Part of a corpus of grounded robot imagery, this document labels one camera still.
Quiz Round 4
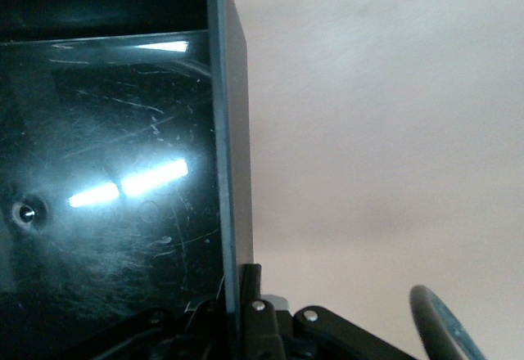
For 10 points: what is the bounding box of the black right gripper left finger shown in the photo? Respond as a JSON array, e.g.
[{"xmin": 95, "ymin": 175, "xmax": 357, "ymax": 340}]
[{"xmin": 97, "ymin": 296, "xmax": 229, "ymax": 360}]

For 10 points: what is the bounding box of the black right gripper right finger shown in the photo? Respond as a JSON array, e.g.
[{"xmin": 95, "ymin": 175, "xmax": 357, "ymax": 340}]
[{"xmin": 238, "ymin": 263, "xmax": 415, "ymax": 360}]

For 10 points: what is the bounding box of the black plastic box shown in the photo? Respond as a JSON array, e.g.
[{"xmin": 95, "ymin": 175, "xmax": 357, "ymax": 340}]
[{"xmin": 0, "ymin": 0, "xmax": 260, "ymax": 360}]

